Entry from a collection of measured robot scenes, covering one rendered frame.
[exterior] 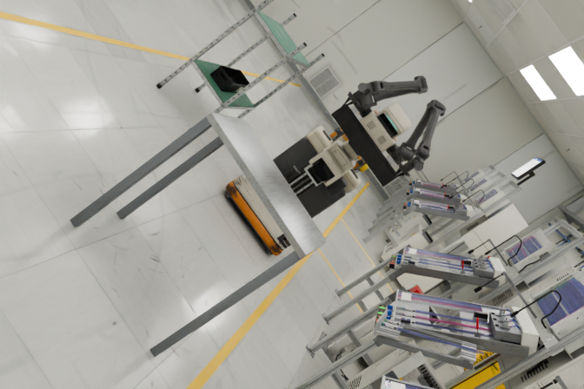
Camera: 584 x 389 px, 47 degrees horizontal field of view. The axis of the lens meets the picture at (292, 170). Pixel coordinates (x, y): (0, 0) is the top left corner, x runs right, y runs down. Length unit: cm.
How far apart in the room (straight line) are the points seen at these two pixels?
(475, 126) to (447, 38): 164
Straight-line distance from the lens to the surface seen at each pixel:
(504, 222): 840
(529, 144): 1250
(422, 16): 1248
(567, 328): 376
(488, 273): 519
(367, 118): 469
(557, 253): 514
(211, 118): 279
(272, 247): 484
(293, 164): 504
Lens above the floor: 150
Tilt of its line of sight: 12 degrees down
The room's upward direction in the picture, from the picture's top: 55 degrees clockwise
